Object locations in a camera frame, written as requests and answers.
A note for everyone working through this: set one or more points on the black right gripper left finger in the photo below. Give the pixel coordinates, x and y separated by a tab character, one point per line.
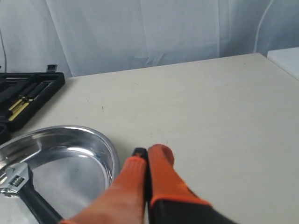
124	201

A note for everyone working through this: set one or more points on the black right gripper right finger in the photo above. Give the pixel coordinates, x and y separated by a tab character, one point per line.
172	202

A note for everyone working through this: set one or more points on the adjustable wrench black handle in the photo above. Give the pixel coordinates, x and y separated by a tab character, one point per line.
17	181

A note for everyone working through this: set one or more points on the black plastic tool case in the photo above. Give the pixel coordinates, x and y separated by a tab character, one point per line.
11	84

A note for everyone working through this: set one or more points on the round stainless steel tray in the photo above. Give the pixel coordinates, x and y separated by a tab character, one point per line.
71	166

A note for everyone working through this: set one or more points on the yellow black screwdriver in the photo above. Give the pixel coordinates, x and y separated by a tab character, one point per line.
30	97
23	94

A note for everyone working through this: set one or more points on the white backdrop curtain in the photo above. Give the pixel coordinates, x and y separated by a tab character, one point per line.
83	37

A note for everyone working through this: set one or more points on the white side table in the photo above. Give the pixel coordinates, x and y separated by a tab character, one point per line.
286	59

